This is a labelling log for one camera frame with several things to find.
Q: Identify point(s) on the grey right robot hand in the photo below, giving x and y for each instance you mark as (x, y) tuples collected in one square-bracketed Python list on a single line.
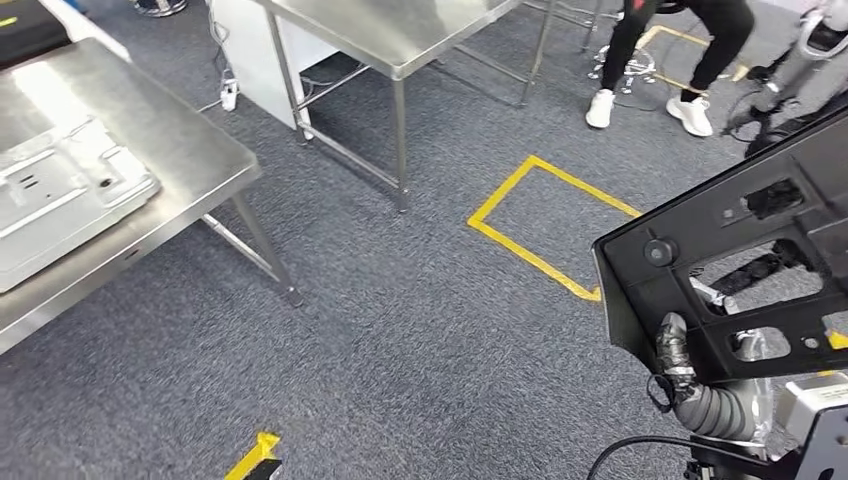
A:
[(674, 351)]

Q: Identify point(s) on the black licence plate holder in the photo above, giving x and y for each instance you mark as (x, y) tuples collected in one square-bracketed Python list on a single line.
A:
[(636, 298)]

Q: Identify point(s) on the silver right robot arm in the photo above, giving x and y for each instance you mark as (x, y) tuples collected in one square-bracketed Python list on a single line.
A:
[(722, 411)]

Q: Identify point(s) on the steel workbench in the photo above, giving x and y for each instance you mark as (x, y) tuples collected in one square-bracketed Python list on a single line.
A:
[(166, 146)]

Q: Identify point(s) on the yellow floor tape square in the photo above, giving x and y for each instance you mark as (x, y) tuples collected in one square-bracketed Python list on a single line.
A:
[(676, 33), (503, 192)]

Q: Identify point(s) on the chrome stool base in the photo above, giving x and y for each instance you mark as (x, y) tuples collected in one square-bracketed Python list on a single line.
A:
[(639, 66)]

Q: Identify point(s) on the person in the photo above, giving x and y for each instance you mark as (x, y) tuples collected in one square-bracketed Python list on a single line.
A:
[(722, 40)]

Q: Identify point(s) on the grey humanoid robot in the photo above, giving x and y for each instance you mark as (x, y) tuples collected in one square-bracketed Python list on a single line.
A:
[(802, 60)]

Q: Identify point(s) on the steel table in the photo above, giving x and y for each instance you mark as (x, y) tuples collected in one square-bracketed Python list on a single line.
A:
[(397, 33)]

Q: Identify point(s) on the black robot foot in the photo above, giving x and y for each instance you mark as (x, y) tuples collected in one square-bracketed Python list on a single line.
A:
[(265, 470)]

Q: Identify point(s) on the yellow floor tape strip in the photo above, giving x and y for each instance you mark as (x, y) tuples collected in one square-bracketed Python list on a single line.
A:
[(255, 450)]

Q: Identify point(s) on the white power strip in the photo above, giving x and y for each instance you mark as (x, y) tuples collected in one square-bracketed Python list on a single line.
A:
[(229, 96)]

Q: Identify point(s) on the white cabinet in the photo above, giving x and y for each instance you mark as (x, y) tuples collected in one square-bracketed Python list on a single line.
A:
[(245, 53)]

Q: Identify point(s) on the pale sheet metal panel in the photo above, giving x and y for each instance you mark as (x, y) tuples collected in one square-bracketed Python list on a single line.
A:
[(60, 212)]

